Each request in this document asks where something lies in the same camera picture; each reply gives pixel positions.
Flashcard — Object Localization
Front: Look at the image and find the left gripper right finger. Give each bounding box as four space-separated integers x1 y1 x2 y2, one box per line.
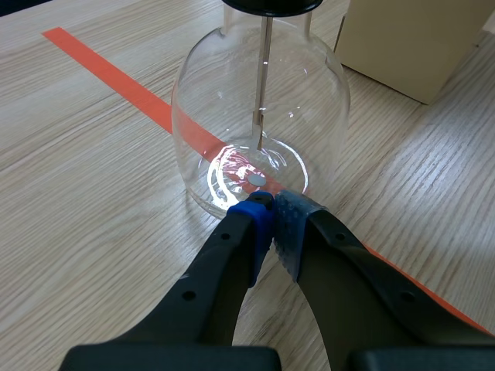
272 189 495 371

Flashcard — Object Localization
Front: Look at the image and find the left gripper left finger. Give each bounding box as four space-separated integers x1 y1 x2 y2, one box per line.
60 191 281 371

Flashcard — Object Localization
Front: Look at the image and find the clear glass flask with stopper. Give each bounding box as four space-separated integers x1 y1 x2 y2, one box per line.
170 0 352 217

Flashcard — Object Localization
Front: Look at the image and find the brown cardboard box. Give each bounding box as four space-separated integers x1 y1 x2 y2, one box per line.
333 0 495 106

